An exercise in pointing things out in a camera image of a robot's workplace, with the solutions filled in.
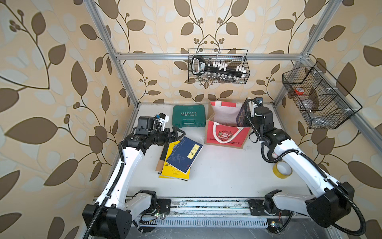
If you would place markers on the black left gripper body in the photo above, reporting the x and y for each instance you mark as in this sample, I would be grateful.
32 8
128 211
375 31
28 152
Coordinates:
166 139

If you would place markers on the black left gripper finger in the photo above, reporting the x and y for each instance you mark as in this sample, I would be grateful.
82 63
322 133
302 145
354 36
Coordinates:
175 138
178 131

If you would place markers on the blue book yellow label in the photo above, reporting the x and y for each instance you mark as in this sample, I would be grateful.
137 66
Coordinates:
184 154

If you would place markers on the yellow cartoon book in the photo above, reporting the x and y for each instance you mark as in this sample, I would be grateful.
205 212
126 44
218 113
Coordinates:
169 171

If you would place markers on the burlap canvas bag red front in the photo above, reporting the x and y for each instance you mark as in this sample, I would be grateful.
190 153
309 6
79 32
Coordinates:
222 128

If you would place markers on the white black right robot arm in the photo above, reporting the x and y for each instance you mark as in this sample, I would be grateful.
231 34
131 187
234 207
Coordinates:
330 200

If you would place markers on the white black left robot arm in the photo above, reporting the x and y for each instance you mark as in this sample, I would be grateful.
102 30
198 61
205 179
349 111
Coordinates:
111 216

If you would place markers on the green plastic tool case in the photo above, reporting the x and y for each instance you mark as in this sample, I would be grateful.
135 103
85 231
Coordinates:
189 116

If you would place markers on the black brown cover book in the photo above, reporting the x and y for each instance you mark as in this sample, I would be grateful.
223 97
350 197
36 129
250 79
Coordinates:
162 158

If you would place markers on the red tape roll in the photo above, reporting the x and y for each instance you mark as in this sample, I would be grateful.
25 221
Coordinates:
299 91

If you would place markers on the black socket wrench set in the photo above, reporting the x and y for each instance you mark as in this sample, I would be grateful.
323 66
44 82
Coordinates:
199 67

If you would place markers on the yellow tape roll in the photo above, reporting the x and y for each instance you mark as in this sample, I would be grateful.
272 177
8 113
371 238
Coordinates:
282 170

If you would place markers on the small circuit board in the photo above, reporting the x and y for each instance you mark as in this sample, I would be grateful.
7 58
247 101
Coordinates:
275 227

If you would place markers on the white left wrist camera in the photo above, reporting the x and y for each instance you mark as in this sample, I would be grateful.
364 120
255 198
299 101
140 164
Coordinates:
160 121

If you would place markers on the black wire basket back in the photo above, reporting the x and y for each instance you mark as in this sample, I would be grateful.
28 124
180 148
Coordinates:
232 57

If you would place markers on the black wire basket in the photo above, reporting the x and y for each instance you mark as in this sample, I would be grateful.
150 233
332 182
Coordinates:
327 102
232 57

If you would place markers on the black wire basket right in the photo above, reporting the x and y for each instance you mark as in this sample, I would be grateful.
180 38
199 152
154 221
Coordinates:
327 102

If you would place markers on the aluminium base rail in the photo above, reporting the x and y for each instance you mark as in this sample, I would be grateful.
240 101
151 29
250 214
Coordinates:
202 212

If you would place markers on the aluminium frame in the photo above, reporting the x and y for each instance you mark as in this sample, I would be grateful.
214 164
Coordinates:
116 57

